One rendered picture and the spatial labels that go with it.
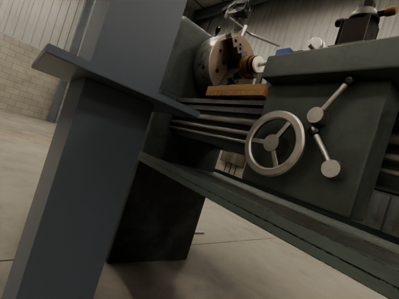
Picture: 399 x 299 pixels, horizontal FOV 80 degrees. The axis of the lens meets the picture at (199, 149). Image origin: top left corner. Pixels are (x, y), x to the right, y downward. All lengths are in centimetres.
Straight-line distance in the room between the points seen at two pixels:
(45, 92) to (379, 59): 1066
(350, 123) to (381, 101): 6
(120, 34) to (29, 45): 1018
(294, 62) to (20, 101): 1044
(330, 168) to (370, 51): 22
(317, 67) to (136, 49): 46
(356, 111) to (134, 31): 57
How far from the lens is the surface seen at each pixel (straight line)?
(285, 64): 63
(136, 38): 74
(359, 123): 54
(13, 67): 1075
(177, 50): 125
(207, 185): 68
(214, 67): 117
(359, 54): 56
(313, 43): 66
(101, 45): 70
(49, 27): 1116
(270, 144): 57
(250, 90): 84
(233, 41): 120
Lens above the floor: 64
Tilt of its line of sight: level
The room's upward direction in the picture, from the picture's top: 17 degrees clockwise
